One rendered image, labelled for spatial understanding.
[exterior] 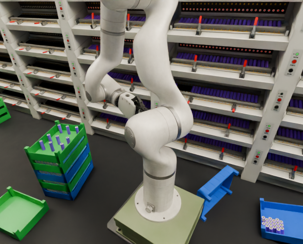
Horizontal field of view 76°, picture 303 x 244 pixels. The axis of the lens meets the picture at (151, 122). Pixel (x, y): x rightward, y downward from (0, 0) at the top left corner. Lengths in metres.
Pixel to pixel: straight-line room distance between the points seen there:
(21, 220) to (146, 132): 1.08
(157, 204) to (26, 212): 0.91
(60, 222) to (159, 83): 1.04
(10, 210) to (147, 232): 0.97
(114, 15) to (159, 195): 0.63
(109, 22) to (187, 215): 0.76
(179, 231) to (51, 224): 0.80
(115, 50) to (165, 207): 0.62
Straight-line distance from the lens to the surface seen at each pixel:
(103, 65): 0.80
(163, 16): 0.59
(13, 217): 1.49
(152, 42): 0.55
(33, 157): 1.26
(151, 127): 0.53
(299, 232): 1.39
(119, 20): 0.74
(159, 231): 0.79
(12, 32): 2.16
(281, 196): 1.59
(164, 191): 0.73
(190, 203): 0.88
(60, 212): 1.39
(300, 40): 1.16
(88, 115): 1.80
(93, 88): 0.82
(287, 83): 1.21
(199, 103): 1.28
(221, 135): 1.37
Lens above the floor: 1.08
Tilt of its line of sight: 32 degrees down
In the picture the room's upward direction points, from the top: straight up
